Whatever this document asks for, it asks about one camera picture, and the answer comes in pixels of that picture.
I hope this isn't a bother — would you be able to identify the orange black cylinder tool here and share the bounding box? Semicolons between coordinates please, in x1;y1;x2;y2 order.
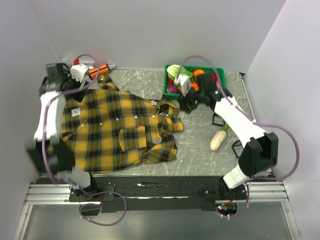
88;64;116;80

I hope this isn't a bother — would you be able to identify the black square frame far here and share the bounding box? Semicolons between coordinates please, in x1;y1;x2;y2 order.
212;113;226;127

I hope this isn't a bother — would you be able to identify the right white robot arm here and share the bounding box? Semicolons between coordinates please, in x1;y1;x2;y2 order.
174;72;279;200

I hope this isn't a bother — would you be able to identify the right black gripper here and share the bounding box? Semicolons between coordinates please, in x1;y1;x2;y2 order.
175;83;205;116

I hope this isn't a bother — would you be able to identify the round brown brooch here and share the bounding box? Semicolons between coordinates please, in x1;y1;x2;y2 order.
152;137;162;144

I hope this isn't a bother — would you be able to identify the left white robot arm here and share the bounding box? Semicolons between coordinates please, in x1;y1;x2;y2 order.
25;61;99;201

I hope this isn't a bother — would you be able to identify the black square frame near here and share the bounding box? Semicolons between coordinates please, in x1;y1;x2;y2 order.
231;140;243;159

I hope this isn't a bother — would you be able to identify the orange fruit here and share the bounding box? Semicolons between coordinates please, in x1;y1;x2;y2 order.
193;69;205;76

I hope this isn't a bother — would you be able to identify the purple onion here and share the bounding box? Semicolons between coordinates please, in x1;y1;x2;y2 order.
166;85;179;94

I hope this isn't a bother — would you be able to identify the napa cabbage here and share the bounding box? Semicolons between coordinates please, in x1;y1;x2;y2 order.
166;64;194;80

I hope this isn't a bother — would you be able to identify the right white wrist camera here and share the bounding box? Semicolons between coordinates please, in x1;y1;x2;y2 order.
174;74;192;97

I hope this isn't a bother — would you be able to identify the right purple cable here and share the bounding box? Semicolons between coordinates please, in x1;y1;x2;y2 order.
175;54;300;219

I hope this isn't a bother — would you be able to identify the orange carrot slice toy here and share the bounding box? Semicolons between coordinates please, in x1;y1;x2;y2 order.
191;82;200;92

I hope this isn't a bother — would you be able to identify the green plastic crate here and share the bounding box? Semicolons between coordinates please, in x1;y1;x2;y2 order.
163;64;217;100

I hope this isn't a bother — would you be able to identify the silver flower brooch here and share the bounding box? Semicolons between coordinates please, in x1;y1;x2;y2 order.
150;100;158;106

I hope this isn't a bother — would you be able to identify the black square frame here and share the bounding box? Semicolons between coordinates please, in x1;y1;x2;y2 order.
212;113;226;127
231;140;243;159

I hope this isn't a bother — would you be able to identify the white daikon radish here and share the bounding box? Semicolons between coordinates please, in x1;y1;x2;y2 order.
210;124;229;152

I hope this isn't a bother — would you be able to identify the aluminium rail frame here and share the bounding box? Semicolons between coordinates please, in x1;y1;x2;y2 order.
23;181;290;206

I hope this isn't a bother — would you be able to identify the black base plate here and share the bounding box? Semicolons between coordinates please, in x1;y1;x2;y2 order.
69;176;247;213

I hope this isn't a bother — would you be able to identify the yellow plaid shirt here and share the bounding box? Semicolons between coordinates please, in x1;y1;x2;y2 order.
61;75;184;174

